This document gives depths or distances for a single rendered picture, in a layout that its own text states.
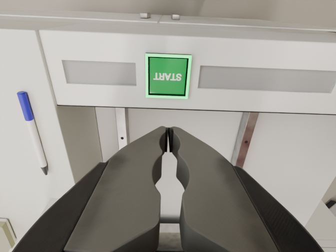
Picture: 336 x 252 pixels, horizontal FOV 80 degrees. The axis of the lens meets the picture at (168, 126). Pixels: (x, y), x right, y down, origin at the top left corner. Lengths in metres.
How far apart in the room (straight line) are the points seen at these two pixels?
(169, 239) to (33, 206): 0.37
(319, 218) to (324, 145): 0.44
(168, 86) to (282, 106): 0.16
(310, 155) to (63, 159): 0.55
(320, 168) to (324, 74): 0.37
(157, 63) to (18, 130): 0.22
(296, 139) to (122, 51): 0.45
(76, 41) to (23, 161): 0.21
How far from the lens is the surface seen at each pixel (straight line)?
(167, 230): 0.63
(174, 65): 0.26
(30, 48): 0.30
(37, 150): 0.35
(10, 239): 0.55
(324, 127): 0.58
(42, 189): 0.43
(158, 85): 0.26
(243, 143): 0.48
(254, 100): 0.30
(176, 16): 0.60
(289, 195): 0.70
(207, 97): 0.28
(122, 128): 0.43
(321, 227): 0.98
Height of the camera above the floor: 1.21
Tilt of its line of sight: 60 degrees down
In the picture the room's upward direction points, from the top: 179 degrees clockwise
